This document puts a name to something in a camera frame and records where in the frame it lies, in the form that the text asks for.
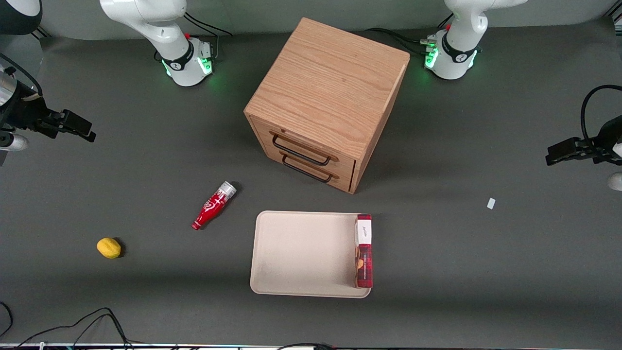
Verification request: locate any red plaid cookie box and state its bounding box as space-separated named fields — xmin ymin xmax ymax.
xmin=354 ymin=214 xmax=374 ymax=289

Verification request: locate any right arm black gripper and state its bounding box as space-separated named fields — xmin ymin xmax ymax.
xmin=0 ymin=80 xmax=97 ymax=143

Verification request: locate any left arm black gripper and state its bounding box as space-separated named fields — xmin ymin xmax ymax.
xmin=545 ymin=116 xmax=622 ymax=166

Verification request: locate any black looped gripper cable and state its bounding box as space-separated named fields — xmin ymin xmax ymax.
xmin=580 ymin=85 xmax=622 ymax=142

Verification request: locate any yellow lemon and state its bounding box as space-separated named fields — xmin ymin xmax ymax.
xmin=97 ymin=237 xmax=122 ymax=259

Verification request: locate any red coke bottle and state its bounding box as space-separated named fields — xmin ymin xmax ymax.
xmin=191 ymin=181 xmax=238 ymax=230

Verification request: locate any black right arm base cable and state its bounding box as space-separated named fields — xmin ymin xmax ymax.
xmin=184 ymin=12 xmax=233 ymax=60

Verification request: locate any wooden drawer cabinet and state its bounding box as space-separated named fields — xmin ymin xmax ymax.
xmin=244 ymin=17 xmax=410 ymax=195

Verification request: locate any wooden drawer front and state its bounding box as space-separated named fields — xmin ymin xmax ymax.
xmin=262 ymin=146 xmax=357 ymax=193
xmin=253 ymin=117 xmax=359 ymax=171

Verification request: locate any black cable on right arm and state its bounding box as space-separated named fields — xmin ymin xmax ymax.
xmin=0 ymin=52 xmax=43 ymax=98

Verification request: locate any black table edge cable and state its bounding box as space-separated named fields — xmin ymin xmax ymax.
xmin=72 ymin=314 xmax=133 ymax=349
xmin=15 ymin=307 xmax=131 ymax=349
xmin=0 ymin=301 xmax=14 ymax=339
xmin=276 ymin=342 xmax=337 ymax=350

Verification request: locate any black arm base cable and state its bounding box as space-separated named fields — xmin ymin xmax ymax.
xmin=364 ymin=14 xmax=454 ymax=57
xmin=184 ymin=12 xmax=233 ymax=60

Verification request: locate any beige rectangular tray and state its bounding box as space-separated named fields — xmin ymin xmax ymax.
xmin=250 ymin=210 xmax=372 ymax=298

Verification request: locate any black metal drawer handle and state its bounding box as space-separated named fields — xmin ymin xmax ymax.
xmin=272 ymin=133 xmax=332 ymax=167
xmin=281 ymin=154 xmax=336 ymax=184

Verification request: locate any black left arm base cable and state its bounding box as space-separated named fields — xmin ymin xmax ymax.
xmin=364 ymin=14 xmax=454 ymax=57

